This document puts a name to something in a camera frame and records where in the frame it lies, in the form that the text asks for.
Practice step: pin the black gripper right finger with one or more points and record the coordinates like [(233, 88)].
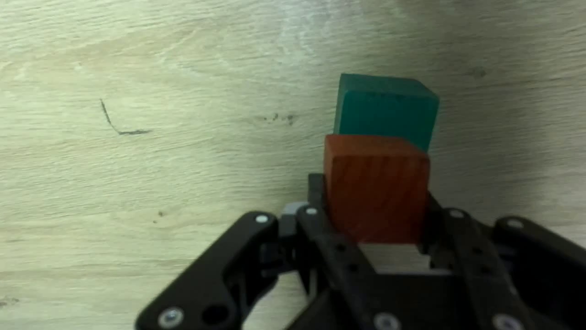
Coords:
[(488, 268)]

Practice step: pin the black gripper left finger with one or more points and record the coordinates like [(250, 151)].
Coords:
[(244, 268)]

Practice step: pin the orange wooden cube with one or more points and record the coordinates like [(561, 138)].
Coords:
[(376, 189)]

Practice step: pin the green wooden cube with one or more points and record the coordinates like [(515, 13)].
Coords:
[(385, 112)]

